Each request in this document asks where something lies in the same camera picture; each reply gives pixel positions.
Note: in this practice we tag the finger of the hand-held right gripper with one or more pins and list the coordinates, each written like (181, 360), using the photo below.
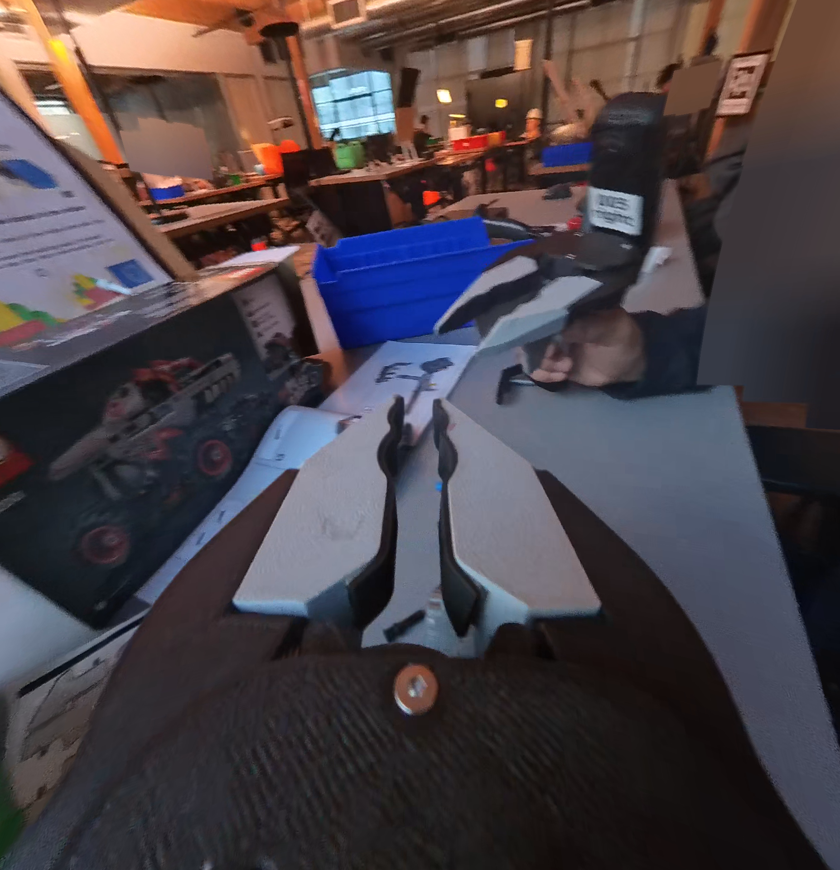
(535, 316)
(495, 278)

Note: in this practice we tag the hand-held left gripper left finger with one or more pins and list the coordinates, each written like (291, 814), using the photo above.
(325, 523)

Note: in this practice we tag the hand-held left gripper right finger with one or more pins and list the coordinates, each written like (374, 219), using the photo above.
(522, 530)

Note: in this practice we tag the person's right forearm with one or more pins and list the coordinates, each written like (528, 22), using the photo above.
(671, 350)

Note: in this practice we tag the black lego beam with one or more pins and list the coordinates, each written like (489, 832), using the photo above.
(508, 385)

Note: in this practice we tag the lego instruction booklet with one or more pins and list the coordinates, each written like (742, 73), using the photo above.
(420, 370)

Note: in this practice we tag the black lego pin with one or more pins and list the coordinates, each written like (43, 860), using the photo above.
(403, 622)

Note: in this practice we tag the black lego set box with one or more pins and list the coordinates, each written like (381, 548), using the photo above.
(141, 442)

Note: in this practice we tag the person's right hand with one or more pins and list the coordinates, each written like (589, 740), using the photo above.
(600, 350)

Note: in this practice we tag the small blue bin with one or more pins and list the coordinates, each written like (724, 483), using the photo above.
(566, 153)

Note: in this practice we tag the large blue plastic bin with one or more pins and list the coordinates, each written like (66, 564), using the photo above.
(406, 285)

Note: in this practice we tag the red bin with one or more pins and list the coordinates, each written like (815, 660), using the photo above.
(471, 141)

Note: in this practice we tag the wooden work table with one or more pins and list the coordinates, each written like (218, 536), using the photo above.
(386, 173)

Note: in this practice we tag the green bin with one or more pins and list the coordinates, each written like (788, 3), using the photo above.
(349, 153)

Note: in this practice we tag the bright window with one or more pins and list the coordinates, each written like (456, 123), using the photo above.
(352, 102)

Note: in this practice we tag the orange container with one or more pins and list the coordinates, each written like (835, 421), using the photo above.
(277, 155)

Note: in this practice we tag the dark chair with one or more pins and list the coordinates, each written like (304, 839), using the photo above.
(794, 448)

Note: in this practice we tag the printed white board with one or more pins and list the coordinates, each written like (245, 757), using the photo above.
(46, 224)

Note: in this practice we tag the black and white wall sign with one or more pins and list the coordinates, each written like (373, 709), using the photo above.
(741, 83)

